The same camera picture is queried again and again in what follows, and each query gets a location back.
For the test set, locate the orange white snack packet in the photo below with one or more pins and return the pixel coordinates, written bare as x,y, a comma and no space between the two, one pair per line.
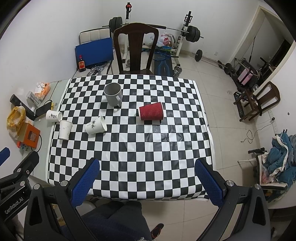
41,90

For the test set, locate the black white checkered tablecloth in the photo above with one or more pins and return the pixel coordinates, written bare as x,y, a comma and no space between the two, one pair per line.
139,159

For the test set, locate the dark bottle red label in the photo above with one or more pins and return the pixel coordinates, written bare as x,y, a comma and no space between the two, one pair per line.
81,64

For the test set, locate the yellow plastic bag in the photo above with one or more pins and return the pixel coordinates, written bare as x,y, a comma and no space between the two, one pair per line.
15,121

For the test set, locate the dark trousers leg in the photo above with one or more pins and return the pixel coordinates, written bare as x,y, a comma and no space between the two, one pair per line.
117,220

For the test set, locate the dark wooden chair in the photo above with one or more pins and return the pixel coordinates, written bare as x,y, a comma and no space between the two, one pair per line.
135,33

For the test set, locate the blue folder board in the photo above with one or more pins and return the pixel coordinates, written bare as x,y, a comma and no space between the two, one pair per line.
94,52

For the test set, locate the barbell with black plates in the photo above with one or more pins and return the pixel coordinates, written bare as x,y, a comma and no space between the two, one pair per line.
191,34

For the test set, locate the long black box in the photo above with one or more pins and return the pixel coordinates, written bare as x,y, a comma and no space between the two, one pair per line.
17,102

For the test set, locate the silver grey small box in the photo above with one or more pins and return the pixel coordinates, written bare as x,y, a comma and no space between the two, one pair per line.
33,98

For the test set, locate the black smartphone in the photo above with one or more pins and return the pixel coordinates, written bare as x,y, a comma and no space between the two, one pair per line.
43,109

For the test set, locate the white paper cup bamboo print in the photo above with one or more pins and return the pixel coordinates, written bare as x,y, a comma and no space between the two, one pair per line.
96,126

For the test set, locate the black red shoe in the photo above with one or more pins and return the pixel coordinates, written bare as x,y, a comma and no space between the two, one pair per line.
156,231

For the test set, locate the white paper cup lying left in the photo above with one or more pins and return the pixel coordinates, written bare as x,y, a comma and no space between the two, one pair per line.
54,116

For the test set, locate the grey ceramic mug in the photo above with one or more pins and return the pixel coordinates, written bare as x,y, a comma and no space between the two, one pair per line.
113,94

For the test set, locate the red white plastic bag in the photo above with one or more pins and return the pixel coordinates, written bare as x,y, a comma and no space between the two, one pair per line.
165,39

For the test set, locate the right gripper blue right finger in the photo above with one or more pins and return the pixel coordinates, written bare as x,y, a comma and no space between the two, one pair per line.
211,180

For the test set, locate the small barbell on floor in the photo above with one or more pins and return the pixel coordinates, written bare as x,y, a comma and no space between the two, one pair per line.
226,67

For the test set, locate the red ribbed paper cup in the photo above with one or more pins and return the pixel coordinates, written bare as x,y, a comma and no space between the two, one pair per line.
151,112

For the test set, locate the brown wooden chair right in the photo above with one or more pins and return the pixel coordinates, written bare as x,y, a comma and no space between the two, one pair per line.
250,105

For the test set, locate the blue clothes pile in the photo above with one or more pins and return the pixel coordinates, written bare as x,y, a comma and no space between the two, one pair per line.
278,165

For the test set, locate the black metal frame pink item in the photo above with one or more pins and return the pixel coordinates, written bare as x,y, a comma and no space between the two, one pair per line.
246,76

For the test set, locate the orange cardboard box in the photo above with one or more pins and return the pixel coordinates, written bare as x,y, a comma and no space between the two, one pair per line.
29,135

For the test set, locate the white weight bench rack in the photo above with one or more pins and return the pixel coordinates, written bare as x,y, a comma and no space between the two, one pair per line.
176,47

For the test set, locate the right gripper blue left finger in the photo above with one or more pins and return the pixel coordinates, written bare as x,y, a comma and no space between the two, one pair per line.
82,181

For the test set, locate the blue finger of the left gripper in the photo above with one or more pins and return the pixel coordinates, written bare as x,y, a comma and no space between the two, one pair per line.
4,155

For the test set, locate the white paper cup standing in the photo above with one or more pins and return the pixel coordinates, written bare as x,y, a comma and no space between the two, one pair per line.
65,129

